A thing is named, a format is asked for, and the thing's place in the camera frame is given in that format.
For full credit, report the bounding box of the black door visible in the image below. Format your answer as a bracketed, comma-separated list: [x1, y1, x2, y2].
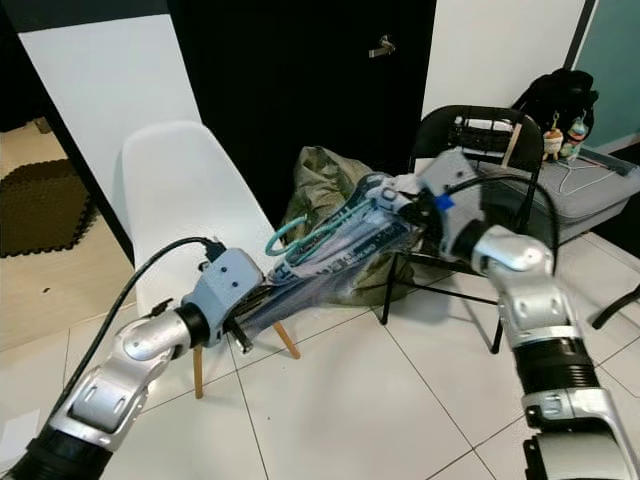
[168, 0, 439, 221]

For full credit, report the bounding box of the thin white wire hanger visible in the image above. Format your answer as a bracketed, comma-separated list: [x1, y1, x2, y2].
[555, 155, 626, 196]

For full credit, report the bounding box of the metal door handle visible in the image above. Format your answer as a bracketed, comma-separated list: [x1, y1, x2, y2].
[368, 35, 396, 59]

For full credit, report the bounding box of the dark foam puzzle mat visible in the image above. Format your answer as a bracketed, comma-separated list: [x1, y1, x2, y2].
[0, 160, 96, 259]

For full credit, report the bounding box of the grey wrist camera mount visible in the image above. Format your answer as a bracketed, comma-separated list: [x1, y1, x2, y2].
[190, 248, 266, 336]
[420, 148, 496, 256]

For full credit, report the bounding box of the pale translucent printed shirt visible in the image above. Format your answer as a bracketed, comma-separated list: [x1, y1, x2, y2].
[240, 172, 436, 331]

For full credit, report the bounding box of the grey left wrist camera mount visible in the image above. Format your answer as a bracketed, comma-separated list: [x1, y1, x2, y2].
[190, 248, 266, 336]

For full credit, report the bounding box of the camouflage green bag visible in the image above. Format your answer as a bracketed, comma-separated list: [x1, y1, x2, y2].
[290, 145, 421, 306]

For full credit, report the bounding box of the grey storage box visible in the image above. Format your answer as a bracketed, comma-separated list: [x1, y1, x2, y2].
[460, 150, 640, 241]

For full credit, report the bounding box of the teal plastic hanger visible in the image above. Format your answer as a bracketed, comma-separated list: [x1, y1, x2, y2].
[265, 200, 371, 263]

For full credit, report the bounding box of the black folding chair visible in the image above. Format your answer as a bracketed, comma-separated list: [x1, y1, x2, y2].
[380, 103, 541, 353]

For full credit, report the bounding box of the teal plush charm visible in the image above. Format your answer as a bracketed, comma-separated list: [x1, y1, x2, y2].
[565, 115, 589, 159]

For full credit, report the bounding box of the white paper sheet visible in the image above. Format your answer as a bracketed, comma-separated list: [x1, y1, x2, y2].
[0, 410, 27, 471]

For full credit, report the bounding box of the white chair with wooden legs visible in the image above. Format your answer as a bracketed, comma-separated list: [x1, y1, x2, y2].
[120, 120, 301, 399]

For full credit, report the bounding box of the black backpack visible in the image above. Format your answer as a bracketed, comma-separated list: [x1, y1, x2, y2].
[510, 68, 596, 151]

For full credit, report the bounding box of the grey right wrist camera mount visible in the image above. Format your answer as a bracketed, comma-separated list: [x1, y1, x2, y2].
[420, 148, 496, 256]

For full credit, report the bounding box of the beige plush charm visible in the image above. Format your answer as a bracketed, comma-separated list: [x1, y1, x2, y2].
[543, 115, 564, 161]

